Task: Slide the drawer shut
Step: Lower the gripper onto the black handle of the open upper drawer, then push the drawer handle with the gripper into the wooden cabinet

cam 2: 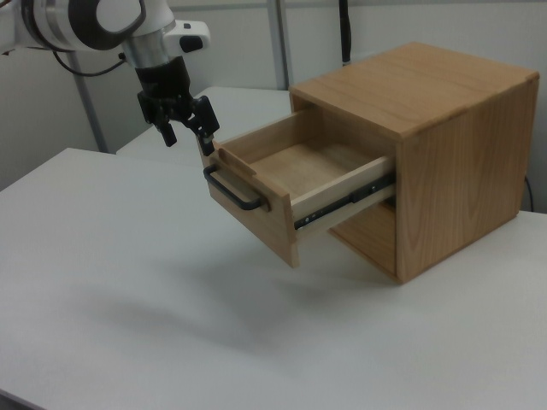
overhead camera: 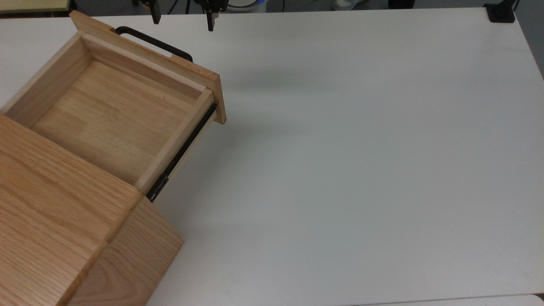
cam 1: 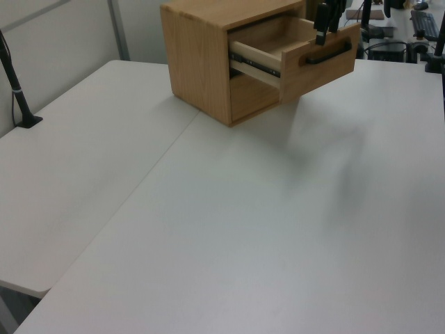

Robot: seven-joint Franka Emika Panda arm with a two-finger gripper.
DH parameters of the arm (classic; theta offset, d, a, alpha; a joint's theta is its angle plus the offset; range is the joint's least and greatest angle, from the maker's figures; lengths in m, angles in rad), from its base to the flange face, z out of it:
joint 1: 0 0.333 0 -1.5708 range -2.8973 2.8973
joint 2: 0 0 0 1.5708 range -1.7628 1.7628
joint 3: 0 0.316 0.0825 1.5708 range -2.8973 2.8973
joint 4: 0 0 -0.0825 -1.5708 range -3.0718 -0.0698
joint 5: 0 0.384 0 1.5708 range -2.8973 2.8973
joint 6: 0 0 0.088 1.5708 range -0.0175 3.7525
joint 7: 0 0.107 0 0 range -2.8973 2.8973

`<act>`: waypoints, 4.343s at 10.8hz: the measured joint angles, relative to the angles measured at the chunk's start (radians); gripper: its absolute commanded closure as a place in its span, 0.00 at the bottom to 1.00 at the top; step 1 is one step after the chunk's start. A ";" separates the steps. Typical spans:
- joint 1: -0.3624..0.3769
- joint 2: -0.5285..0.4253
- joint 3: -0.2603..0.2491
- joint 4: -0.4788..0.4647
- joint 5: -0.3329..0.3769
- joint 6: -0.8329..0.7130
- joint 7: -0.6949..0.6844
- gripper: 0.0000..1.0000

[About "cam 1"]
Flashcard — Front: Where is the black metal drawer slide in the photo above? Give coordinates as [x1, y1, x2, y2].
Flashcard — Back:
[229, 51, 281, 78]

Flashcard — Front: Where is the black camera stand pole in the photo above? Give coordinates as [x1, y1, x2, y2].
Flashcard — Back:
[0, 29, 44, 128]

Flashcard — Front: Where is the black drawer handle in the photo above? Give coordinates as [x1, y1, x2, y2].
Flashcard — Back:
[305, 41, 353, 66]

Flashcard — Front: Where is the black keyboard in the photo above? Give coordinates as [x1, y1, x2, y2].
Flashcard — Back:
[410, 9, 440, 40]

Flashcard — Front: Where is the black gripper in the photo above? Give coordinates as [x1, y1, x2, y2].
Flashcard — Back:
[313, 0, 350, 47]

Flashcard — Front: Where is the wooden cabinet box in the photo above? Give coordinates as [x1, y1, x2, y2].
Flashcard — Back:
[160, 0, 307, 128]

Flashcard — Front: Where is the grey partition frame post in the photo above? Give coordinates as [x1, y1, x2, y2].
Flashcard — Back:
[106, 0, 131, 61]

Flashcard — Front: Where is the black monitor stand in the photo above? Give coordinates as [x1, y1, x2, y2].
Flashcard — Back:
[359, 0, 386, 40]

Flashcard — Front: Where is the black computer box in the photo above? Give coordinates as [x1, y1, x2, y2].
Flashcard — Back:
[369, 41, 408, 62]

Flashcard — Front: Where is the wooden drawer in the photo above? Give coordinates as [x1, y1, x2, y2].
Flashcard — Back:
[227, 15, 362, 105]

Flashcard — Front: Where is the black clamp stand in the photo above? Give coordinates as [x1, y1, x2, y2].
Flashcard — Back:
[423, 0, 445, 73]

